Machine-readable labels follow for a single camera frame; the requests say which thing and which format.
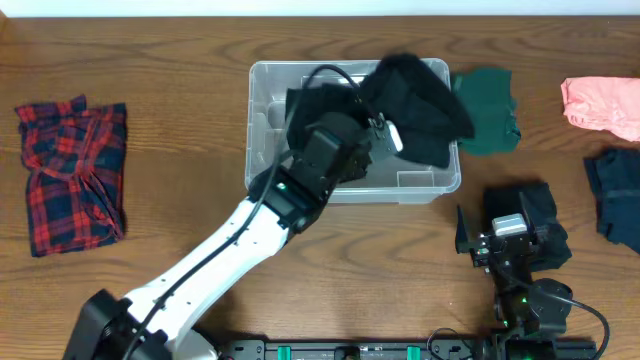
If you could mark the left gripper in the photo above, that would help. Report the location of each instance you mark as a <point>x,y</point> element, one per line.
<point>361,156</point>

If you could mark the clear plastic storage container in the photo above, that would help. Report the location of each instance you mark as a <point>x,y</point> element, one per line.
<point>392,180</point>

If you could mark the black garment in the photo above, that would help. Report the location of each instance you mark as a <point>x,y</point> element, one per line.
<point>406,92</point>
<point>534,201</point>

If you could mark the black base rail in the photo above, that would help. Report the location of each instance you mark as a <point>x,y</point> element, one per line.
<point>446,348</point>

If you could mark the pink garment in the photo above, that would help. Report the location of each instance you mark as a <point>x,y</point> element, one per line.
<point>603,104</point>

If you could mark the red plaid flannel shirt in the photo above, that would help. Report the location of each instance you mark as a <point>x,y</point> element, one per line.
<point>75,156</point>

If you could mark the dark navy garment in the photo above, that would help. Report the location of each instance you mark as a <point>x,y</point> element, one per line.
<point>613,176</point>

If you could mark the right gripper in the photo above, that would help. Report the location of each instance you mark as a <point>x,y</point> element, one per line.
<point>482,248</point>

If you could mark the folded black garment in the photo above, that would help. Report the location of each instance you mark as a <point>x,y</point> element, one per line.
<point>534,201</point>

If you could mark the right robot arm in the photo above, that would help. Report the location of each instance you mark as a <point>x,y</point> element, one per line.
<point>532,307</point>

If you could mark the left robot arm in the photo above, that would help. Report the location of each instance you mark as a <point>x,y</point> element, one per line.
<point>155,321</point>

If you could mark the dark green garment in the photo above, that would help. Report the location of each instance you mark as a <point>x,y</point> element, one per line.
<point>485,94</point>

